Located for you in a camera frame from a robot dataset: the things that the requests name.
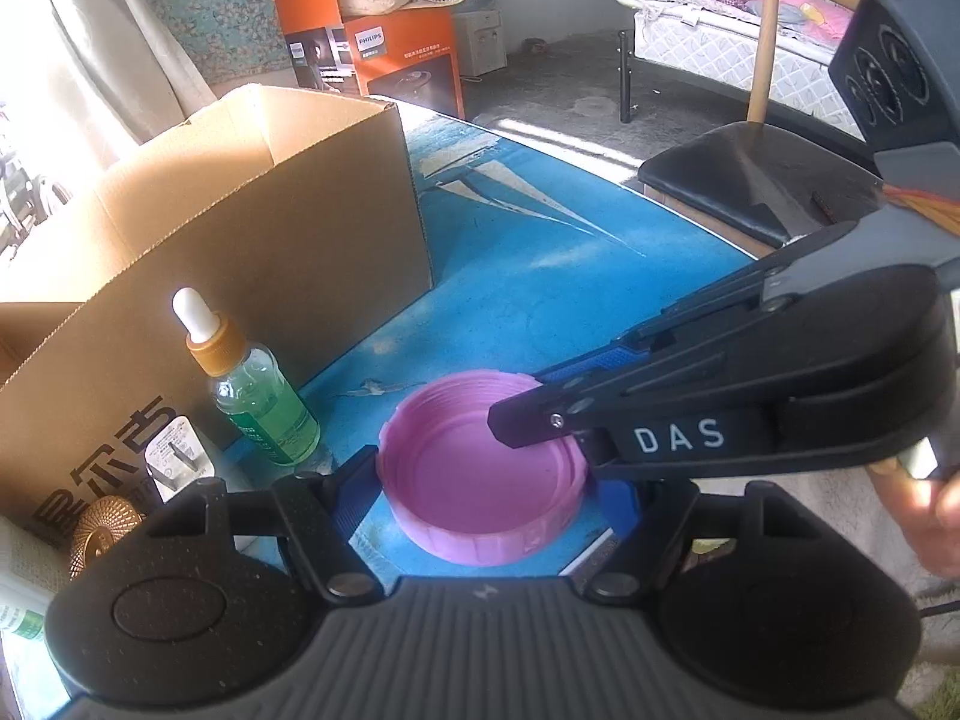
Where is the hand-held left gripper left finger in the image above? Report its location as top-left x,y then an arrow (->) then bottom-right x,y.
146,444 -> 385,605

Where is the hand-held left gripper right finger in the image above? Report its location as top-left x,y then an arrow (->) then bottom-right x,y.
581,474 -> 863,605

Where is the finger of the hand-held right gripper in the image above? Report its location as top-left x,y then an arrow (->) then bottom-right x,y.
536,221 -> 940,385
487,306 -> 782,452

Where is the pink plastic lid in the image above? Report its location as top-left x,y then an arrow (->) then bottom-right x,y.
377,369 -> 593,562

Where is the green dropper bottle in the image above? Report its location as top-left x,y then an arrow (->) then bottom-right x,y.
172,287 -> 322,466

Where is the white charger plug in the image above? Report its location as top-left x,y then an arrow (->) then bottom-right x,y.
142,414 -> 218,503

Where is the dark jar with gold lid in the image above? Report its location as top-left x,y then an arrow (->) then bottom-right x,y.
71,496 -> 145,578

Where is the brown cardboard box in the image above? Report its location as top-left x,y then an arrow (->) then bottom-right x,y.
0,84 -> 434,541

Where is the person's right hand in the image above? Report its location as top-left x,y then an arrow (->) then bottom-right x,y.
870,457 -> 960,578

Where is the wooden chair with black seat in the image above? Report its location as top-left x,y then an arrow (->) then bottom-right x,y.
637,0 -> 901,256

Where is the bed with white mattress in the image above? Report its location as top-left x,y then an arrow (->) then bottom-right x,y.
615,0 -> 878,143

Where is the white water dispenser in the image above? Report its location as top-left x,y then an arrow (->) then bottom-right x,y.
456,7 -> 507,77

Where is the white pill bottle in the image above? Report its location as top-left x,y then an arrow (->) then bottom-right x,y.
0,517 -> 76,642

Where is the wide orange carton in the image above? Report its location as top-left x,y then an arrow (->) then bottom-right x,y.
345,6 -> 466,121

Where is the pink pillow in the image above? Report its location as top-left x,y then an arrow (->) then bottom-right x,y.
731,0 -> 856,40

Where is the cream curtain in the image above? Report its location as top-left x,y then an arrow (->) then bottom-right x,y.
0,0 -> 218,166

